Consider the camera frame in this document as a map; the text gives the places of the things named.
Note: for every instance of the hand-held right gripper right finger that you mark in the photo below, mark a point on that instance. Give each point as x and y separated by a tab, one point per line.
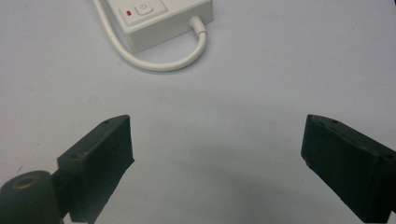
345	168

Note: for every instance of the white power strip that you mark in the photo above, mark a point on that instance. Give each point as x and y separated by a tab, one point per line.
162	18

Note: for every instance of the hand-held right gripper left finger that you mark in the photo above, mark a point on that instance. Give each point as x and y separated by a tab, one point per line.
99	161

